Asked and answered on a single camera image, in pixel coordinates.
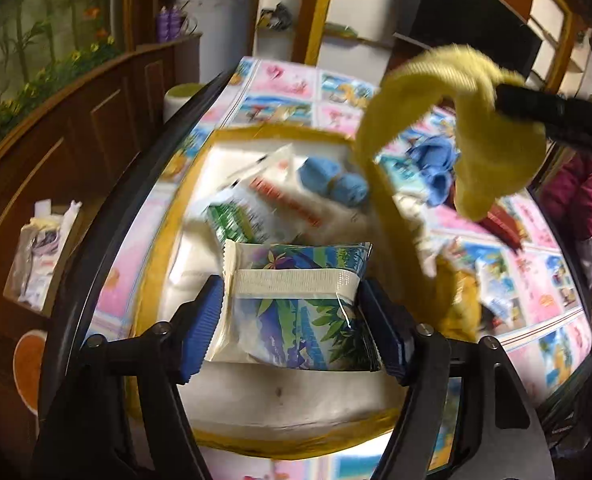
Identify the green and white packet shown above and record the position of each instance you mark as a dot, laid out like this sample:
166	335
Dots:
236	220

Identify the yellow towel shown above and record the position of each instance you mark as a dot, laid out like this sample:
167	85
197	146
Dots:
475	140

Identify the flower wall mural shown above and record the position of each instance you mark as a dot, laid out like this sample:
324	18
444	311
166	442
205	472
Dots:
31	60

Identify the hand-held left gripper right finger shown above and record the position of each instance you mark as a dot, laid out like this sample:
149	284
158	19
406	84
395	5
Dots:
385	330

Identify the white and red plastic bag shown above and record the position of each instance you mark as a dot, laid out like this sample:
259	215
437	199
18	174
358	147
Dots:
286	195

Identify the red packet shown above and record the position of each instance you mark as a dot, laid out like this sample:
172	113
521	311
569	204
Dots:
500	227

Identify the printed pink tablecloth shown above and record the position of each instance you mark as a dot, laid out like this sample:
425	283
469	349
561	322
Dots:
525	270

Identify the tropical print wipes pack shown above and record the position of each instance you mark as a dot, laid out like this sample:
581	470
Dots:
296	320

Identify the green shelf item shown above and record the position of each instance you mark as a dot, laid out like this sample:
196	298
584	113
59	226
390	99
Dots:
341	30

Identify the dark shelf ornament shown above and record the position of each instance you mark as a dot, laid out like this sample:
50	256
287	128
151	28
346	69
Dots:
276	16

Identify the white cylinder with green top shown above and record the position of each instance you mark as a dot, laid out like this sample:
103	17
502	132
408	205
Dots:
181	100

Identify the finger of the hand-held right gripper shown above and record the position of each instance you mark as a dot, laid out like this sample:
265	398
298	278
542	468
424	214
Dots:
535	105

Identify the orange stool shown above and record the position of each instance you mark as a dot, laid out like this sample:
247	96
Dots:
28	370

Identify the brown wooden cabinet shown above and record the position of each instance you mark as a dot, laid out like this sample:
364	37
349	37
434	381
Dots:
51	160

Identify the box of papers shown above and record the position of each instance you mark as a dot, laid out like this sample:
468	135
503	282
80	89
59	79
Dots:
41	255

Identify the blue towel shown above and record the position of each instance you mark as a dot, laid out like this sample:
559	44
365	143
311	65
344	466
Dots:
433	160

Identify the small blue cloth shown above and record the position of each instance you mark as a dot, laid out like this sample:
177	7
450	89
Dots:
331	180

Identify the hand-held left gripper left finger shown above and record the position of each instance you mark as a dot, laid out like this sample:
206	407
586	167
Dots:
203	330

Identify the gold foil packet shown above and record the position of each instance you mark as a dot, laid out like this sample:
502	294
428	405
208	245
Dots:
455	300

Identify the black flat television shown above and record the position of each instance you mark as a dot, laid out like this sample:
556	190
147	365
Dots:
470	15

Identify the white tray with gold rim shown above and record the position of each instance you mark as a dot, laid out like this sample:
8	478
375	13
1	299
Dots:
301	400

